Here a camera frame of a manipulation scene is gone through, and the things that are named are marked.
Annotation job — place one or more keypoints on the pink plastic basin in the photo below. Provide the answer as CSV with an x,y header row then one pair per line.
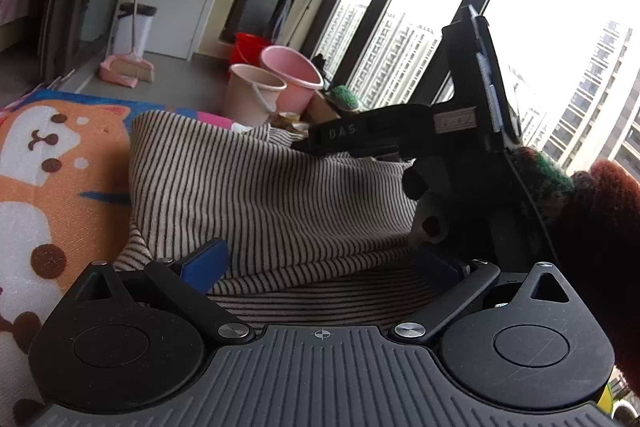
x,y
292,77

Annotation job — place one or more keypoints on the white trash bin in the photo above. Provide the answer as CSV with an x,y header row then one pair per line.
x,y
142,29

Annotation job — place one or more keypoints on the pink dustpan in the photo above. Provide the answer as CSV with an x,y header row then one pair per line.
x,y
115,74

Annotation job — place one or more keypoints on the red plastic bucket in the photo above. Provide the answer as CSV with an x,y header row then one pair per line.
x,y
245,49

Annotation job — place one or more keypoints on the small bowl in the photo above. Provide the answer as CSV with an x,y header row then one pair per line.
x,y
300,127
285,119

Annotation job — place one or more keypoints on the person's right forearm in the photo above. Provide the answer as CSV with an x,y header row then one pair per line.
x,y
600,232

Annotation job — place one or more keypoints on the colourful cartoon printed blanket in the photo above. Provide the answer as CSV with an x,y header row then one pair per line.
x,y
40,207

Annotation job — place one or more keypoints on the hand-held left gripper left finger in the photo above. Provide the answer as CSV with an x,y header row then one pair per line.
x,y
205,264

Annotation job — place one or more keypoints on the beige plastic bucket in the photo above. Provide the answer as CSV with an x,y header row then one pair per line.
x,y
250,99

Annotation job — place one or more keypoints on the green potted plant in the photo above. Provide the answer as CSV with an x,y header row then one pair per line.
x,y
345,97

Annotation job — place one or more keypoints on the striped beige knit garment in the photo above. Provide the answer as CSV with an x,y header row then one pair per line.
x,y
250,207

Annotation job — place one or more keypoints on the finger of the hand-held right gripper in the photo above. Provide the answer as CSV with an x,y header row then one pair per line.
x,y
380,157
370,129

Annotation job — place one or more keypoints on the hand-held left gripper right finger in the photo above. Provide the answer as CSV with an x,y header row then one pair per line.
x,y
437,267

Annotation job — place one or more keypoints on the apartment buildings outside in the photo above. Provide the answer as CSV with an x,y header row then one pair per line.
x,y
590,97

